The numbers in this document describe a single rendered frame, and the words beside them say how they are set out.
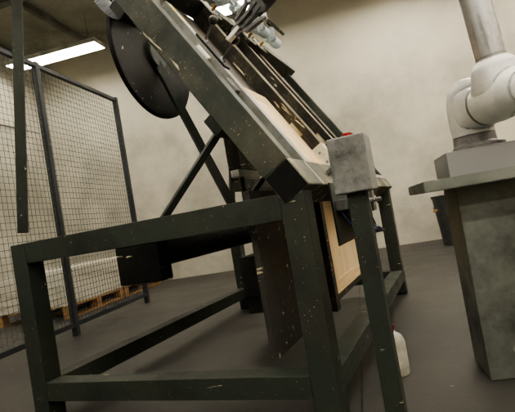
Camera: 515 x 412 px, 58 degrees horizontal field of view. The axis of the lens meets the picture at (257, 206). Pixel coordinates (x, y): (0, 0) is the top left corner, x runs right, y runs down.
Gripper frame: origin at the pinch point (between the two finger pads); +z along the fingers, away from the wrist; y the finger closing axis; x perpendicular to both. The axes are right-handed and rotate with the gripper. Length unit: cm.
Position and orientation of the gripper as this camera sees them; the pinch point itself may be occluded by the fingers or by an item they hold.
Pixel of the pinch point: (234, 33)
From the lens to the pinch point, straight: 194.5
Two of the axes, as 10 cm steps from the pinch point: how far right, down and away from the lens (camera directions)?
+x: 3.9, -0.3, 9.2
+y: 6.1, 7.5, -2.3
